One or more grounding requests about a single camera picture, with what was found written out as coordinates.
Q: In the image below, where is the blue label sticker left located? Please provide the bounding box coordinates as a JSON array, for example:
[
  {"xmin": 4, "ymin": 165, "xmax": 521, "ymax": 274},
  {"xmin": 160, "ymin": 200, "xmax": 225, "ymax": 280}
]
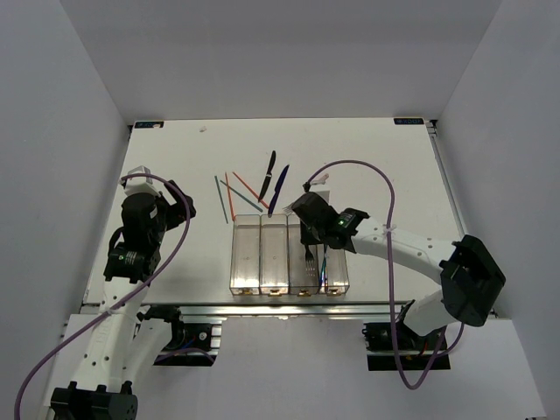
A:
[{"xmin": 133, "ymin": 121, "xmax": 165, "ymax": 130}]

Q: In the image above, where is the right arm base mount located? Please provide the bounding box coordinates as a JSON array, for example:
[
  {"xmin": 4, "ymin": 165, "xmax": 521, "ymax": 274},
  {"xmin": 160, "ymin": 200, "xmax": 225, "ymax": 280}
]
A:
[{"xmin": 361, "ymin": 317, "xmax": 452, "ymax": 373}]

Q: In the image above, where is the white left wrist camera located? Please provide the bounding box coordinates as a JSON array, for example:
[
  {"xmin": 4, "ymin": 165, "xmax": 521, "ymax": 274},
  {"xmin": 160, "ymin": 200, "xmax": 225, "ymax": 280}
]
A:
[{"xmin": 120, "ymin": 165, "xmax": 160, "ymax": 197}]

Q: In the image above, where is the aluminium table edge rail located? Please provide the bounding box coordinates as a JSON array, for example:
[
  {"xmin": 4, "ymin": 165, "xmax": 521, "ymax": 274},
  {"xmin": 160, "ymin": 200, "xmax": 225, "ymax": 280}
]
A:
[{"xmin": 80, "ymin": 301, "xmax": 500, "ymax": 319}]

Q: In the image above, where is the black table knife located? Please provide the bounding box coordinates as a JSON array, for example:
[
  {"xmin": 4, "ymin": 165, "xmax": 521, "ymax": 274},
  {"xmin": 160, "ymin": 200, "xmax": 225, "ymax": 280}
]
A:
[{"xmin": 257, "ymin": 150, "xmax": 277, "ymax": 202}]

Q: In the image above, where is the dark blue table knife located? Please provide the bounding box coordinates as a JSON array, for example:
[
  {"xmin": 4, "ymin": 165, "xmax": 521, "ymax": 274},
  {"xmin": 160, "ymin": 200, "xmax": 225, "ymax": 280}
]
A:
[{"xmin": 267, "ymin": 164, "xmax": 290, "ymax": 217}]

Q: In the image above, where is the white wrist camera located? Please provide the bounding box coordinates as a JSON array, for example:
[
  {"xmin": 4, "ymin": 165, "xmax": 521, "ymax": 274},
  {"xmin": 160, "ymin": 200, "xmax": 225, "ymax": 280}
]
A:
[
  {"xmin": 120, "ymin": 165, "xmax": 160, "ymax": 197},
  {"xmin": 303, "ymin": 173, "xmax": 331, "ymax": 202}
]

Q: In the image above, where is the dark patterned handle fork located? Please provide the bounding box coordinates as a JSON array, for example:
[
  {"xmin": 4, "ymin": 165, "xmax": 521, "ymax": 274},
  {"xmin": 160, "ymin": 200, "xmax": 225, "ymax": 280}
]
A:
[{"xmin": 304, "ymin": 244, "xmax": 316, "ymax": 277}]

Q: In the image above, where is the orange chopstick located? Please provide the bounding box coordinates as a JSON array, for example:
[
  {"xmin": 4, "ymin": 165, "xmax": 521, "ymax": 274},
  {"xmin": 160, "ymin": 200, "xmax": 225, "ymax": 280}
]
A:
[
  {"xmin": 224, "ymin": 171, "xmax": 235, "ymax": 222},
  {"xmin": 232, "ymin": 171, "xmax": 270, "ymax": 210}
]

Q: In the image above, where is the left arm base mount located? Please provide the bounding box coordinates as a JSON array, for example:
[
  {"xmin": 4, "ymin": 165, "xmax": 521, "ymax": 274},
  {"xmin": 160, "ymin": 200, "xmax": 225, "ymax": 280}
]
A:
[{"xmin": 134, "ymin": 305, "xmax": 222, "ymax": 367}]

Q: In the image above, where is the teal chopstick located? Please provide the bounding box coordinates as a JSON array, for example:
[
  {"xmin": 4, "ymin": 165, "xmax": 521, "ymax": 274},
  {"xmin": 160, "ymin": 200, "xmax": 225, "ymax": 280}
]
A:
[
  {"xmin": 214, "ymin": 175, "xmax": 229, "ymax": 224},
  {"xmin": 219, "ymin": 180, "xmax": 263, "ymax": 213}
]

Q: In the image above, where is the blue label sticker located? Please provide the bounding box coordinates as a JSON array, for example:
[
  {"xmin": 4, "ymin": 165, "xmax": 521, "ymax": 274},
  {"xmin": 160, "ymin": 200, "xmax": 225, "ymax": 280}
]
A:
[
  {"xmin": 393, "ymin": 117, "xmax": 424, "ymax": 126},
  {"xmin": 133, "ymin": 121, "xmax": 165, "ymax": 130}
]

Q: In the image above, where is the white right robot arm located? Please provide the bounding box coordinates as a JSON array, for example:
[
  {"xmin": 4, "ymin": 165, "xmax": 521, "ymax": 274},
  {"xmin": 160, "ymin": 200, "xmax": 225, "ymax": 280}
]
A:
[{"xmin": 290, "ymin": 192, "xmax": 506, "ymax": 350}]

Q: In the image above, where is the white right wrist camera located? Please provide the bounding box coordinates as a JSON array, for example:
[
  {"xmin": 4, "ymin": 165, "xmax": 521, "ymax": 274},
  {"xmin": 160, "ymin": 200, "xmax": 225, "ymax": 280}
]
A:
[{"xmin": 303, "ymin": 173, "xmax": 331, "ymax": 202}]

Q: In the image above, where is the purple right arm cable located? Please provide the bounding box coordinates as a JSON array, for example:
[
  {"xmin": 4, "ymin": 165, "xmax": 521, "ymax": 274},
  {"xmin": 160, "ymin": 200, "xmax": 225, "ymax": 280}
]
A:
[{"xmin": 305, "ymin": 159, "xmax": 466, "ymax": 390}]

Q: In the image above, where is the blue label sticker right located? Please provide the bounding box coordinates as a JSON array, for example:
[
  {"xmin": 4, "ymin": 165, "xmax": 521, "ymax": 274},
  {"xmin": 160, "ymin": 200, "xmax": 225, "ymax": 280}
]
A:
[{"xmin": 393, "ymin": 117, "xmax": 424, "ymax": 126}]

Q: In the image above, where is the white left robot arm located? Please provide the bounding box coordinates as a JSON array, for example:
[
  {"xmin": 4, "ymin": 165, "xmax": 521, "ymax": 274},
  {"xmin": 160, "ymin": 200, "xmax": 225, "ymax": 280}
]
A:
[{"xmin": 50, "ymin": 175, "xmax": 196, "ymax": 419}]

